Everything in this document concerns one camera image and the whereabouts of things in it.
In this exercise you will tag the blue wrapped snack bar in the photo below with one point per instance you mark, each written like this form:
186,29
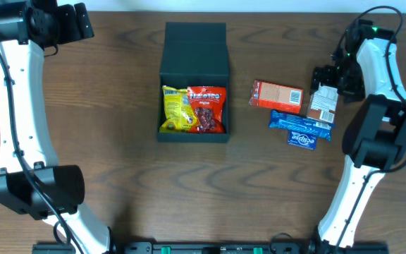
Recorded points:
300,124

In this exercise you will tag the black gift box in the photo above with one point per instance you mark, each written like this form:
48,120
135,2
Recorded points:
195,54

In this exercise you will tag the orange red cardboard box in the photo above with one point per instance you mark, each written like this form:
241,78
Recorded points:
277,97

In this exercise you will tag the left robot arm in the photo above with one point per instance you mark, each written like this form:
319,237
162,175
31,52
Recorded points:
32,181

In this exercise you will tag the brown white small carton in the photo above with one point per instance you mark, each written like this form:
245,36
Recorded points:
323,103

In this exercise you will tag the red dried fruit bag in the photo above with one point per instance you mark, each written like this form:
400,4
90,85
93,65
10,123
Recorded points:
207,105

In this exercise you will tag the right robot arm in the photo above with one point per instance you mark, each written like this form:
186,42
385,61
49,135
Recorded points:
374,143

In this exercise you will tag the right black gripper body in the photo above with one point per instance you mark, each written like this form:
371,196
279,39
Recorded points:
328,78

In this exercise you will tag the yellow snack bag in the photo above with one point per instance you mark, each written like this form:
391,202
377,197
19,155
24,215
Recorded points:
180,117

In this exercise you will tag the blue eclipse mints pack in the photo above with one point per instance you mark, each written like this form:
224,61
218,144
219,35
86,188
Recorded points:
302,140

